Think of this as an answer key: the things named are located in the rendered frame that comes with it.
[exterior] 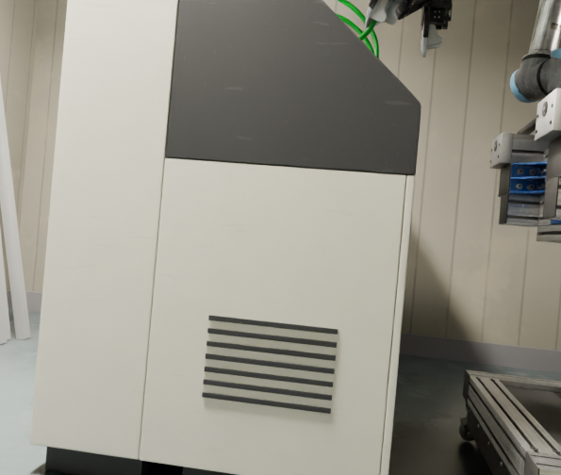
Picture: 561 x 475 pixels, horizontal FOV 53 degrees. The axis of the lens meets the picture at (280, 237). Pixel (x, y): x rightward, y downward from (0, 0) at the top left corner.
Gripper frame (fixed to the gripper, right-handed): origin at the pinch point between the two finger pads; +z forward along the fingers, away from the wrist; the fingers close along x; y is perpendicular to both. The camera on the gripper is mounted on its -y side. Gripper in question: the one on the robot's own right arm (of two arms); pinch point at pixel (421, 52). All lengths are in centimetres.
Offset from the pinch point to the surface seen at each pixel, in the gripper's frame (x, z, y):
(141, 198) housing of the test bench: -47, 53, -66
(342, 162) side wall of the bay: -47, 41, -19
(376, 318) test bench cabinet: -47, 75, -9
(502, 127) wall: 161, -13, 62
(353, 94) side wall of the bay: -47, 26, -18
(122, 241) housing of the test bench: -47, 64, -70
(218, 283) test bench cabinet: -47, 71, -45
